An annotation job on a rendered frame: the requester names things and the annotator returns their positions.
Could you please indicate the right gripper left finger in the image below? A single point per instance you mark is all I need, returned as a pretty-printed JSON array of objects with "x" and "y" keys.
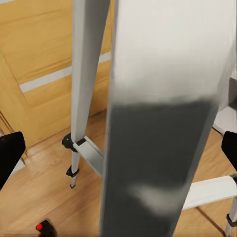
[{"x": 12, "y": 147}]

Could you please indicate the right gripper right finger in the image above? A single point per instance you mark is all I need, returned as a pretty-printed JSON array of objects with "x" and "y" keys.
[{"x": 229, "y": 147}]

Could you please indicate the camera tripod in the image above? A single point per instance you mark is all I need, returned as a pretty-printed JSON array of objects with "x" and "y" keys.
[{"x": 171, "y": 62}]

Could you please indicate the door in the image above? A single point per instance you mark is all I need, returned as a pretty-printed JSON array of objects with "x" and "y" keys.
[{"x": 36, "y": 68}]

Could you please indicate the digital camera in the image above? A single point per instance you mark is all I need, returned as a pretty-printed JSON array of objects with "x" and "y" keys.
[{"x": 46, "y": 229}]

